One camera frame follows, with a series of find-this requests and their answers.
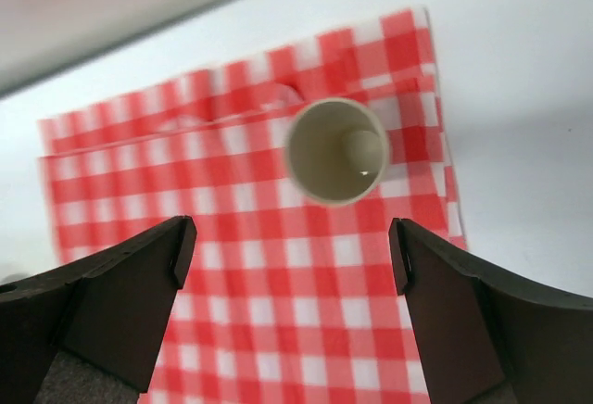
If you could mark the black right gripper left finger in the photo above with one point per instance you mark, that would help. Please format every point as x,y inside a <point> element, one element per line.
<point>90,331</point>

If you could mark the beige paper cup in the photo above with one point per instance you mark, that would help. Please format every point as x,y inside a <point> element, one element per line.
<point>336,151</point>

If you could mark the red white checkered cloth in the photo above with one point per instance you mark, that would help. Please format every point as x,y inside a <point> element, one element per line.
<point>285,301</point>

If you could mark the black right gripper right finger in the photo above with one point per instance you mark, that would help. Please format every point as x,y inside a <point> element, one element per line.
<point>485,334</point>

